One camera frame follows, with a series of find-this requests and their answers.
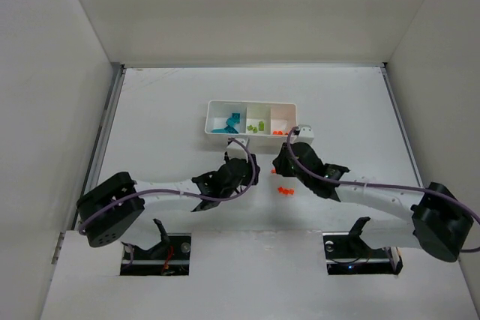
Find teal long lego brick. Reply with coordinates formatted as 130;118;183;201
226;118;236;127

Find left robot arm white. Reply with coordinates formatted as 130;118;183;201
76;154;260;250

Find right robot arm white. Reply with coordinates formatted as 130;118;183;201
273;142;479;262

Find white divided container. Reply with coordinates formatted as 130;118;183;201
204;100;297;148

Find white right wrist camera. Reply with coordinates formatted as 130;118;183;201
292;124;314;145

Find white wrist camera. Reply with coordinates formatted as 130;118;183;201
292;124;314;145
226;138;248;160

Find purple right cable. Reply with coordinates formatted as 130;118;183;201
286;127;480;253

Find purple cable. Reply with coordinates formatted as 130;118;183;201
286;127;480;253
77;138;260;235

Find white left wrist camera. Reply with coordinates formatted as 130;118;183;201
226;138;248;160

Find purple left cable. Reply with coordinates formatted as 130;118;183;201
77;138;260;235

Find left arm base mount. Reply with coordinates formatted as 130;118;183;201
119;219;192;277

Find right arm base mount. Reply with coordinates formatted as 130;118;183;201
322;217;404;276

